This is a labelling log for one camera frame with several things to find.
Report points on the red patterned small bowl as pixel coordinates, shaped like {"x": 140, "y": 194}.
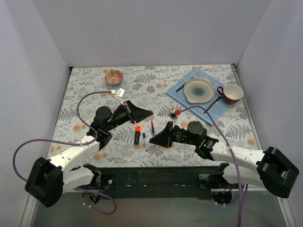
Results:
{"x": 114, "y": 77}

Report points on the pink pen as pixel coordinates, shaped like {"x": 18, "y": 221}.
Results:
{"x": 152, "y": 128}

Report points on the beige plate blue rings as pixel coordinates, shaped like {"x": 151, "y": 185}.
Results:
{"x": 198, "y": 91}

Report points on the red white mug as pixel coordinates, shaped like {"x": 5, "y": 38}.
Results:
{"x": 230, "y": 93}

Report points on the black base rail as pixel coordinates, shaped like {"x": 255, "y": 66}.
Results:
{"x": 165, "y": 182}

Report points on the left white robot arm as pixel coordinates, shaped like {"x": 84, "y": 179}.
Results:
{"x": 50, "y": 178}

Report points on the knife black handle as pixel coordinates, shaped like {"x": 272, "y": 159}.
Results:
{"x": 212, "y": 104}

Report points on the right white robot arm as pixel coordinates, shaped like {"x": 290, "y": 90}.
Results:
{"x": 269, "y": 168}

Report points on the black orange highlighter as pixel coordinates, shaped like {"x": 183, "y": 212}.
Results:
{"x": 137, "y": 137}

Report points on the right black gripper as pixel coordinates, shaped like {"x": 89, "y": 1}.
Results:
{"x": 169, "y": 134}

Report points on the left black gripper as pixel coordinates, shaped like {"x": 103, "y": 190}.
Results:
{"x": 129, "y": 112}

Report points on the blue checked cloth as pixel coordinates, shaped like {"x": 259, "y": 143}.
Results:
{"x": 201, "y": 91}

